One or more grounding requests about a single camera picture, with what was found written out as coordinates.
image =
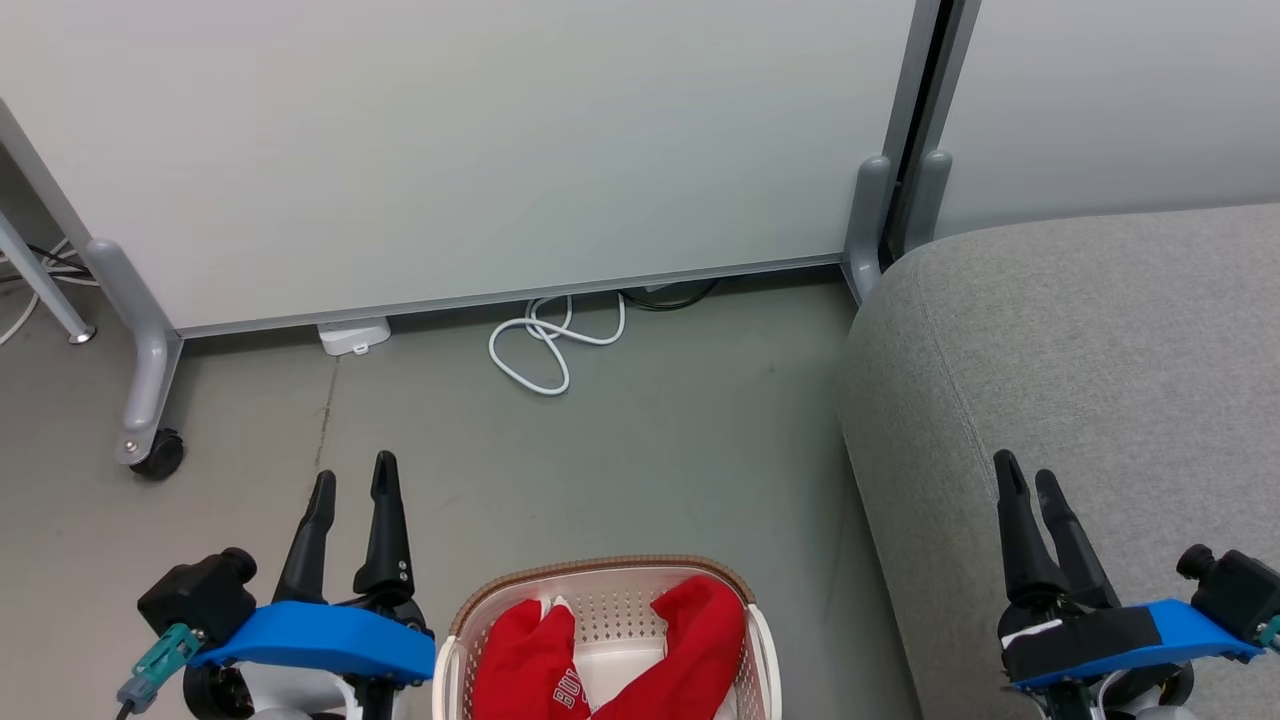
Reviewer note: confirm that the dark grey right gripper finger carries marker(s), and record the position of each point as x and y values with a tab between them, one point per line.
1020	540
1078	555

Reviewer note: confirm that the black caster wheel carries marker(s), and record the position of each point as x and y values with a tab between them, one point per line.
160	455

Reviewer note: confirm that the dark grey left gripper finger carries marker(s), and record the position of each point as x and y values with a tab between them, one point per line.
386	540
308	550

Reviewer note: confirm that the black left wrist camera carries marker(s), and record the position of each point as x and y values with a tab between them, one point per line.
200	595

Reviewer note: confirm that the white power strip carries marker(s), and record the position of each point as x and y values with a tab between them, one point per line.
352	335

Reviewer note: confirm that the white perforated laundry basket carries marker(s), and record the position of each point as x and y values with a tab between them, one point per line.
610	610

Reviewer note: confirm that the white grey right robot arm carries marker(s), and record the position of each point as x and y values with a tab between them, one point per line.
1162	712

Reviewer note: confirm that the red and white garment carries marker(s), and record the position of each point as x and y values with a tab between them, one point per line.
690	640

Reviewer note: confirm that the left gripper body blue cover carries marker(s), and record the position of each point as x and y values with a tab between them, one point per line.
320	640

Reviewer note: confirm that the white partition panel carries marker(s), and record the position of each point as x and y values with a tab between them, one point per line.
1100	100
450	150

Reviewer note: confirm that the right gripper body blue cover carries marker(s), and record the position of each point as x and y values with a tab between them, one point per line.
1120	640

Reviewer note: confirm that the grey fabric sofa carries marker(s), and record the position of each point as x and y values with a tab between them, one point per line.
1100	380

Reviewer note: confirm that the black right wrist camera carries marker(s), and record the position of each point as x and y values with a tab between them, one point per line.
1235	590

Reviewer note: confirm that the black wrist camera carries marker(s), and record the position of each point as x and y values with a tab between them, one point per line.
1235	590
200	595

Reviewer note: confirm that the grey partition foot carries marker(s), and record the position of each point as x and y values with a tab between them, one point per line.
148	350
866	230
928	195

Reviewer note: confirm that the grey metal table leg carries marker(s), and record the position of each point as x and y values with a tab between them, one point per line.
40	280

